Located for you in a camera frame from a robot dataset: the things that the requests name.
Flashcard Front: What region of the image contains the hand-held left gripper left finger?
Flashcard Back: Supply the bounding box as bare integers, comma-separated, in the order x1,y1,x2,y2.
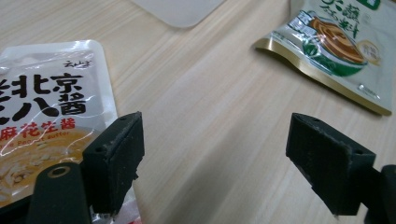
81,110,146,217

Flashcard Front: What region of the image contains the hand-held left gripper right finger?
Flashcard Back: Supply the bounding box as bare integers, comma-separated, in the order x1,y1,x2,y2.
285,112,377,217

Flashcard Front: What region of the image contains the white sauce pouch with cap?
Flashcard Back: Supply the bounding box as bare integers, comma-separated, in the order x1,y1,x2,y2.
0,39,143,224

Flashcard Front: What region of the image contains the green and white sauce pouch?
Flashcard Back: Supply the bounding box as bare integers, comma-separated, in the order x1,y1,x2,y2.
252,0,396,117

